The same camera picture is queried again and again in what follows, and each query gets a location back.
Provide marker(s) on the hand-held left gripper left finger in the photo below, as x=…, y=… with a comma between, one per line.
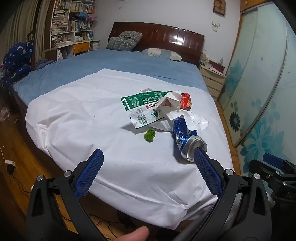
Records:
x=90, y=171

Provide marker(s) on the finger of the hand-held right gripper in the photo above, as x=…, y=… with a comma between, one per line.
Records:
x=272, y=160
x=260, y=168

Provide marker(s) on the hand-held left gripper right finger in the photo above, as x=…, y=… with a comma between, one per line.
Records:
x=208, y=171

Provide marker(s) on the blue drink can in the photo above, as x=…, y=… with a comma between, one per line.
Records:
x=182, y=134

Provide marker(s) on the white paper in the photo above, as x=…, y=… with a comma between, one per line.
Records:
x=171, y=98

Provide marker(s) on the person's left hand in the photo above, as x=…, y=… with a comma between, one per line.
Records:
x=133, y=235

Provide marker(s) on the small crumpled green wrapper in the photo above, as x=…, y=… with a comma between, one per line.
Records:
x=149, y=135

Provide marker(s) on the red snack wrapper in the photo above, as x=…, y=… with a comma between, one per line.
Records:
x=185, y=102

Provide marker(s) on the black power adapter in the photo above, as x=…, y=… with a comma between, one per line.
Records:
x=10, y=169

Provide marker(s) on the white power adapter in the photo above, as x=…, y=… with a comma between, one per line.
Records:
x=9, y=162

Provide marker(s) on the green and white plastic wrapper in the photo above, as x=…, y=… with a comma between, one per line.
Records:
x=138, y=99

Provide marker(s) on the light wooden nightstand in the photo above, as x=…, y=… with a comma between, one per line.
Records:
x=212, y=81

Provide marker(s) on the red box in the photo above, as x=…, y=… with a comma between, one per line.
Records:
x=217, y=67

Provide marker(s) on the grey cloth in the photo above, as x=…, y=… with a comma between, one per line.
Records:
x=44, y=63

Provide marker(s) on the white and blue pillow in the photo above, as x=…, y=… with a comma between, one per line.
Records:
x=161, y=53

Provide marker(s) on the blue moon printed cloth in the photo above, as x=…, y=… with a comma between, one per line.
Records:
x=17, y=60

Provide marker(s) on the grey checked pillow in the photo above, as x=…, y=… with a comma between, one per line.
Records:
x=124, y=41

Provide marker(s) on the dark wooden headboard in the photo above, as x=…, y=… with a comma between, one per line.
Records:
x=161, y=34

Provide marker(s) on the shelf of books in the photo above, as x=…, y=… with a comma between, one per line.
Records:
x=59, y=25

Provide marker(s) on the white bookshelf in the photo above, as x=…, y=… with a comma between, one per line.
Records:
x=69, y=23

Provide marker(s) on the striped brown curtain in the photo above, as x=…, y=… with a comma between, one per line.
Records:
x=20, y=23

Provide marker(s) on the wooden wardrobe frame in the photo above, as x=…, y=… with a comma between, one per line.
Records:
x=252, y=4

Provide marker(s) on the brown wall picture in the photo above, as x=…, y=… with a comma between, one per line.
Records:
x=219, y=7

